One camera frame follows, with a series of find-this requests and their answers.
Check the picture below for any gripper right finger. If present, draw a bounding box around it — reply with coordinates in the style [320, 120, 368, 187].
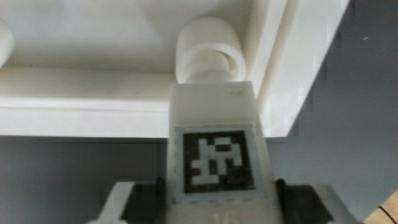
[275, 179, 359, 224]

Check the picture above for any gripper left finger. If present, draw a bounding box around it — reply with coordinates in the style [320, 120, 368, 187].
[87, 178, 165, 224]

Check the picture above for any white leg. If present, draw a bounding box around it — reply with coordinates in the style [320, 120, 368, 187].
[165, 82, 282, 224]

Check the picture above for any white square tabletop part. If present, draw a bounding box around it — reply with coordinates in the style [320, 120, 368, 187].
[0, 0, 254, 138]

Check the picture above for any white U-shaped obstacle fence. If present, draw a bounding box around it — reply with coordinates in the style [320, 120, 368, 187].
[258, 0, 348, 138]

